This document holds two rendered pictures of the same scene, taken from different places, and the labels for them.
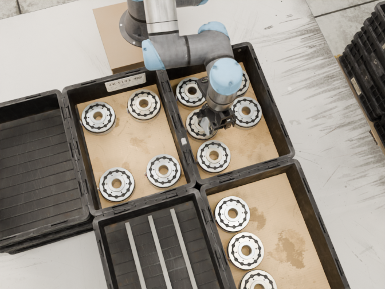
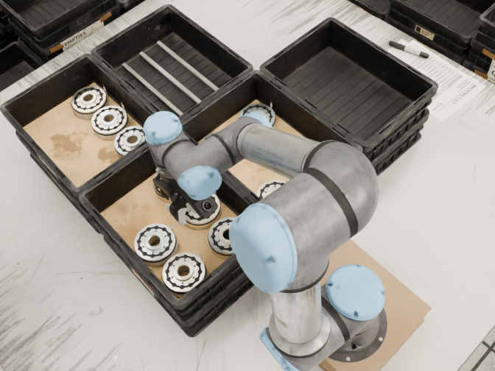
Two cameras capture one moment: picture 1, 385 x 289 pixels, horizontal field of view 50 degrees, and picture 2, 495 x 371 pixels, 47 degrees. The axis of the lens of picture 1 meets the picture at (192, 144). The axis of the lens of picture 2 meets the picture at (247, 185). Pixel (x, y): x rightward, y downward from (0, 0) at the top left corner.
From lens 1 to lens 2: 123 cm
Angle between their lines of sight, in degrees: 52
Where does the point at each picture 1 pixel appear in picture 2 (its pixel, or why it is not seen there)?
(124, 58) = (339, 256)
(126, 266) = (213, 76)
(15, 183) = (352, 87)
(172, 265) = (174, 92)
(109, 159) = not seen: hidden behind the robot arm
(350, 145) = (17, 314)
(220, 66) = (170, 123)
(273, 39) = not seen: outside the picture
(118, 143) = not seen: hidden behind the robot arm
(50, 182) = (322, 101)
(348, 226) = (10, 223)
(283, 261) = (72, 134)
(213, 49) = (188, 148)
